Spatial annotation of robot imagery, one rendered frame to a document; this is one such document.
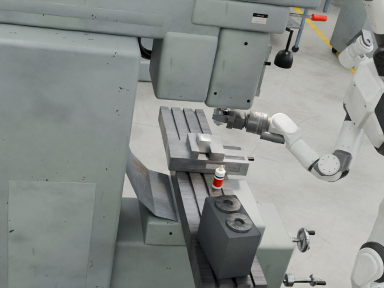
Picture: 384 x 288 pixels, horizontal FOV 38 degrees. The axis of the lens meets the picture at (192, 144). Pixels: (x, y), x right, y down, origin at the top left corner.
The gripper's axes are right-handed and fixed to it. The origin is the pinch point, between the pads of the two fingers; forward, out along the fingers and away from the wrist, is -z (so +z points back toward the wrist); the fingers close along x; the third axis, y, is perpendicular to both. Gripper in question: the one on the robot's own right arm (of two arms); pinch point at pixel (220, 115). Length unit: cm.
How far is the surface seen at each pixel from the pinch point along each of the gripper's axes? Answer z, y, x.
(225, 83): -0.5, -18.3, 10.8
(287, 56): 20.4, -24.7, -12.1
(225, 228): 10, 15, 50
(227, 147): 5.7, 26.4, -21.5
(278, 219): 36, 54, -14
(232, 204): 11.3, 13.9, 37.0
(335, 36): 107, 104, -463
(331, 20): 115, 125, -598
